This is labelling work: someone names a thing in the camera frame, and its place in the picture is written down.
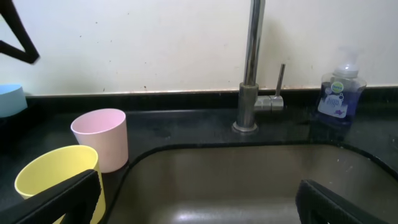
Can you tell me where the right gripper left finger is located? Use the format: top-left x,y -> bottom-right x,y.
0,169 -> 102,224

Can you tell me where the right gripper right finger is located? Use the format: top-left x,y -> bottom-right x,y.
295,179 -> 391,224

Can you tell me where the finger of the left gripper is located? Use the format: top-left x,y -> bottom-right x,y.
0,0 -> 40,65

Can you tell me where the yellow cup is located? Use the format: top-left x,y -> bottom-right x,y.
14,144 -> 106,224

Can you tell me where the pink cup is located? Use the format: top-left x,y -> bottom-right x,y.
70,108 -> 129,174

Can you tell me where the blue cup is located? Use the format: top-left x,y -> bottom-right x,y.
0,83 -> 28,118

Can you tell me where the steel sink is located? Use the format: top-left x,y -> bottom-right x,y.
105,143 -> 398,224

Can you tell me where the blue soap bottle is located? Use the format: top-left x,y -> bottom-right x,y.
316,46 -> 368,125

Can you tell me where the steel tap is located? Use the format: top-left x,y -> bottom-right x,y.
231,0 -> 286,134

